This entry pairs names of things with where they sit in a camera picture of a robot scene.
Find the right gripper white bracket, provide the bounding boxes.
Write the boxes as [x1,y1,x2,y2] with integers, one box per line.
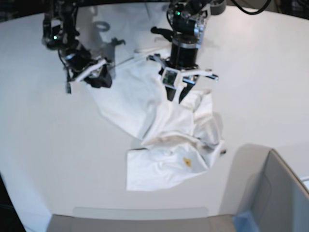
[67,58,109,94]

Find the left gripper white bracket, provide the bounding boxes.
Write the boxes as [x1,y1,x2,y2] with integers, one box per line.
[101,55,219,87]

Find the white t-shirt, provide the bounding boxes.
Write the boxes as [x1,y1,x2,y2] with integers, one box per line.
[89,54,224,191]

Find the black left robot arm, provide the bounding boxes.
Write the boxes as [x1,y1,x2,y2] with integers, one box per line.
[148,0,225,90]

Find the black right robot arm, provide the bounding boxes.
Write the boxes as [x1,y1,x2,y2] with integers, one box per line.
[42,0,202,100]

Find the grey open storage box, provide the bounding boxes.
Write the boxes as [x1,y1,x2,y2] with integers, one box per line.
[47,145,309,232]

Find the blue cloth in box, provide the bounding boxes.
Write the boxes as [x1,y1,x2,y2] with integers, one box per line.
[232,210,260,232]

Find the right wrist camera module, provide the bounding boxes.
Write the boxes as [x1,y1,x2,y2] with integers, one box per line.
[66,82,71,94]

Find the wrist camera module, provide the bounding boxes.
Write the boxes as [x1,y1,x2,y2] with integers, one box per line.
[162,68,178,88]
[66,82,71,94]

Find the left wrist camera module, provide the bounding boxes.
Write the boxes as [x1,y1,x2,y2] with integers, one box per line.
[162,68,178,88]

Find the black looped cable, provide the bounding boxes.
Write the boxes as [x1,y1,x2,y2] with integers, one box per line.
[230,0,272,15]

